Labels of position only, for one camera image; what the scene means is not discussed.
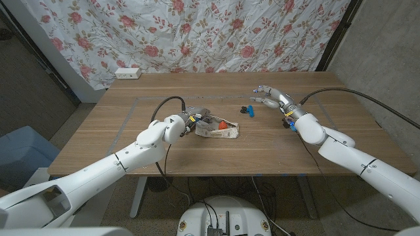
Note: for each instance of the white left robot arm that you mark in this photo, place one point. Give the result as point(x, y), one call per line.
point(98, 173)

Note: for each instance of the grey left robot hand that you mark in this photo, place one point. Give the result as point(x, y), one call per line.
point(201, 113)

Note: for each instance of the metal table leg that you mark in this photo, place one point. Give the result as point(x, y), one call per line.
point(308, 200)
point(138, 200)

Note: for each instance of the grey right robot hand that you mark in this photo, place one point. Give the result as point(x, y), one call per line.
point(282, 98)

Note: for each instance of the floral backdrop cloth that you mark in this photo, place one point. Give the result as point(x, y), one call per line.
point(197, 32)

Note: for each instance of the white power strip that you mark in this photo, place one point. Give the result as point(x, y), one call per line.
point(128, 73)

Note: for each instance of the blue black clip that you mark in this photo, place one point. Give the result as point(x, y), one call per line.
point(251, 111)

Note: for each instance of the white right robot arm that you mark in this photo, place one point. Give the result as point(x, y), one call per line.
point(361, 160)

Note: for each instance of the blue plastic bin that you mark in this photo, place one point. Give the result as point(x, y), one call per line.
point(23, 154)

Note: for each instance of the black frame pole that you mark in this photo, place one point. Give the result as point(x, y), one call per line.
point(339, 32)

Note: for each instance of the red ball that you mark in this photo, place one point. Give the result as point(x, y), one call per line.
point(223, 125)

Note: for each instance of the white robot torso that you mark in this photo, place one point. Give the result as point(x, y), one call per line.
point(197, 213)

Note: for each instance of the white blue plastic machine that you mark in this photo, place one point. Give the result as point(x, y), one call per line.
point(36, 177)

